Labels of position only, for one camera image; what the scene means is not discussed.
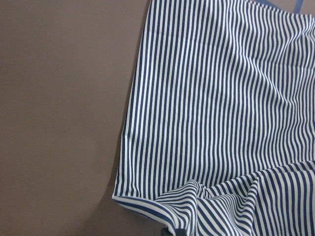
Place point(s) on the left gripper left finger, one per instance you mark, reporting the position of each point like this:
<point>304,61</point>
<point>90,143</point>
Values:
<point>165,232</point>

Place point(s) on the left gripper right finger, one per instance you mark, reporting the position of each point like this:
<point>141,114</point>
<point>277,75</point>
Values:
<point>180,232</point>

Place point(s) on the navy white striped polo shirt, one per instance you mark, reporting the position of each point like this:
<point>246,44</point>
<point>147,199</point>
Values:
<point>219,135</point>

